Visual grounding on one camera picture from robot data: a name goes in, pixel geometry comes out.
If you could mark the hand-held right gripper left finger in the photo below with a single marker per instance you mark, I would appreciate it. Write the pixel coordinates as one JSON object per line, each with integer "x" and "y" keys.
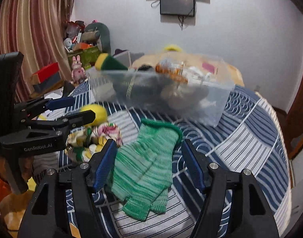
{"x": 105, "y": 164}

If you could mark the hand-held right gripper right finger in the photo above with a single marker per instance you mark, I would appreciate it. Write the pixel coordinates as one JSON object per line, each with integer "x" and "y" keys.
{"x": 193, "y": 164}

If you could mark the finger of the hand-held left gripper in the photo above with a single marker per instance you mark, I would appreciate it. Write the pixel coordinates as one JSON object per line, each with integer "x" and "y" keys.
{"x": 79, "y": 119}
{"x": 62, "y": 103}

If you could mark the yellow plush ball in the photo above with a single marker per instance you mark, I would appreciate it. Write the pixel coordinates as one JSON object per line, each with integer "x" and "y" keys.
{"x": 100, "y": 114}

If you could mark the green knit garment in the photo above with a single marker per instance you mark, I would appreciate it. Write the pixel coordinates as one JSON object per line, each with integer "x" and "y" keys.
{"x": 141, "y": 163}

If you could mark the clear plastic storage box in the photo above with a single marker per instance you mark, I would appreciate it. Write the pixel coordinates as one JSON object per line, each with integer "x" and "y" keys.
{"x": 215, "y": 96}

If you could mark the yellow soft toy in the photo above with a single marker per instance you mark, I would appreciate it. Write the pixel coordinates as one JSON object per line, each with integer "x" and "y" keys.
{"x": 173, "y": 47}

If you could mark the person's left hand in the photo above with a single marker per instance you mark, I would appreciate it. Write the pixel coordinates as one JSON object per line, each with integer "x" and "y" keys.
{"x": 26, "y": 166}

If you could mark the floral cloth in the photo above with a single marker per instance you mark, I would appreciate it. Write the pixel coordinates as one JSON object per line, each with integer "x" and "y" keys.
{"x": 104, "y": 132}

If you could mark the red black box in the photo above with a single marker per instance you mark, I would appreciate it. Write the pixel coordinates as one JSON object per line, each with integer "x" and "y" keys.
{"x": 46, "y": 75}

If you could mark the pink bunny toy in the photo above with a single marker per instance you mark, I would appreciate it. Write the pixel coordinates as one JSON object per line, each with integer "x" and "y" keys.
{"x": 77, "y": 70}

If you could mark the striped curtain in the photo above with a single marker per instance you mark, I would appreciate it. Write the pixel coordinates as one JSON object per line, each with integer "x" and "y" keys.
{"x": 30, "y": 29}

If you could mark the green cardboard box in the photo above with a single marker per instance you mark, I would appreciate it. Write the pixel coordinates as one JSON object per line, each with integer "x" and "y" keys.
{"x": 90, "y": 55}

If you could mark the blue white patterned bedsheet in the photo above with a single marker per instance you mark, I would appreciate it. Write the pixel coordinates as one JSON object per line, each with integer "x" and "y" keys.
{"x": 240, "y": 129}

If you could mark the yellow green plush toy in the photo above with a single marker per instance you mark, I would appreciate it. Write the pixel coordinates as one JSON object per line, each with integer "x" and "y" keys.
{"x": 109, "y": 63}

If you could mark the pile of toys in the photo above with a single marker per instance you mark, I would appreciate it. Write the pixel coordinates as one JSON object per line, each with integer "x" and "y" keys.
{"x": 74, "y": 34}

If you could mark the grey green plush toy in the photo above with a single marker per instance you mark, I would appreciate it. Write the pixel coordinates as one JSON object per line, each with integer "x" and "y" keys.
{"x": 104, "y": 34}

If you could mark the pink card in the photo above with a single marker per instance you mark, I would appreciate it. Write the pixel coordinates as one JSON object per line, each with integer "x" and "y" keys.
{"x": 209, "y": 68}

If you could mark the orange patterned cloth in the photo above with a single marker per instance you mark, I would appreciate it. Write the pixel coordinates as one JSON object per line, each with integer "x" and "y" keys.
{"x": 166, "y": 69}

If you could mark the wooden door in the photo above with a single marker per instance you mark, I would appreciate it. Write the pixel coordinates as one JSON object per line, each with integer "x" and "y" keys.
{"x": 300, "y": 104}

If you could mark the black wall box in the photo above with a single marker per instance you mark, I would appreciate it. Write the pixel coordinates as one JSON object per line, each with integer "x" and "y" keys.
{"x": 177, "y": 3}

